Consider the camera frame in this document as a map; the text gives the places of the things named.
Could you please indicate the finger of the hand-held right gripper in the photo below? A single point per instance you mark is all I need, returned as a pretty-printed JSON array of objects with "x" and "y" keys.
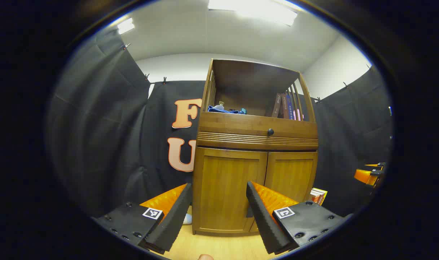
[
  {"x": 378, "y": 165},
  {"x": 367, "y": 177}
]

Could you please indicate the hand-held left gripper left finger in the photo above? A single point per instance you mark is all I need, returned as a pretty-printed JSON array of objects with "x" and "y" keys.
[{"x": 176, "y": 216}]

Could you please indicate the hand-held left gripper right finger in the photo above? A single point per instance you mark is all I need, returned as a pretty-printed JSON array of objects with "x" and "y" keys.
[{"x": 262, "y": 220}]

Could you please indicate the wooden shoe cabinet door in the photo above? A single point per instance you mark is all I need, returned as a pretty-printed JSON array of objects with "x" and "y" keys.
[
  {"x": 223, "y": 187},
  {"x": 291, "y": 173}
]

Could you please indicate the wooden double-door shoe cabinet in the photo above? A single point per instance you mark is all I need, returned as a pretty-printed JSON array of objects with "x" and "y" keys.
[{"x": 241, "y": 140}]

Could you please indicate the wooden cabinet drawer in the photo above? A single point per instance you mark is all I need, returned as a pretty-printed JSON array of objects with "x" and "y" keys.
[{"x": 226, "y": 124}]

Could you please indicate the black drawer knob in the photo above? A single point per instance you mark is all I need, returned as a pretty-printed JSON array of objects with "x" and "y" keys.
[{"x": 270, "y": 132}]

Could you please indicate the blue book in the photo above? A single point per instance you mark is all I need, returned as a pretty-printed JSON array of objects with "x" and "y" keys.
[{"x": 289, "y": 107}]

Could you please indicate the reddish brown book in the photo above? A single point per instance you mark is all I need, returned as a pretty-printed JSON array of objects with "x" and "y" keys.
[{"x": 284, "y": 106}]

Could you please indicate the black backdrop cloth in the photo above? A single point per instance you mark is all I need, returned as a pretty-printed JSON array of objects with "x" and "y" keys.
[{"x": 107, "y": 126}]

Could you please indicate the blue cloth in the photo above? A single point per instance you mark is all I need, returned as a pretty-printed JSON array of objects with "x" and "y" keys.
[{"x": 219, "y": 111}]

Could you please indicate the small clear bottle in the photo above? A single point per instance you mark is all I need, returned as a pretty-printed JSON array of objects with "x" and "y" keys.
[{"x": 219, "y": 105}]

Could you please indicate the small ceiling light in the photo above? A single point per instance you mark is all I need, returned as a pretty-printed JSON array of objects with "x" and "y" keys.
[{"x": 125, "y": 26}]

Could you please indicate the large ceiling light panel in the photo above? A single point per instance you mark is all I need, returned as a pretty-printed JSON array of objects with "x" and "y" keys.
[{"x": 255, "y": 9}]

